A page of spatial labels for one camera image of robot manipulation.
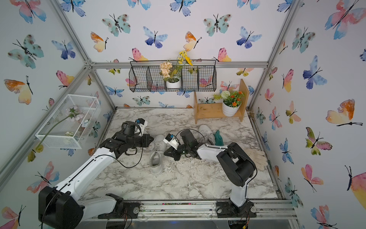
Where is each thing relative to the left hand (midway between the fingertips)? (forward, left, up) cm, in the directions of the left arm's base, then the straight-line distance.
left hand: (154, 137), depth 81 cm
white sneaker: (-6, 0, -11) cm, 12 cm away
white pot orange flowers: (+26, -48, +1) cm, 55 cm away
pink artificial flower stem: (+7, +40, +14) cm, 43 cm away
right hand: (-5, -6, -9) cm, 12 cm away
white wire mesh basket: (+2, +41, +10) cm, 42 cm away
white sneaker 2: (+8, -30, -12) cm, 34 cm away
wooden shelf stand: (+31, -33, -12) cm, 47 cm away
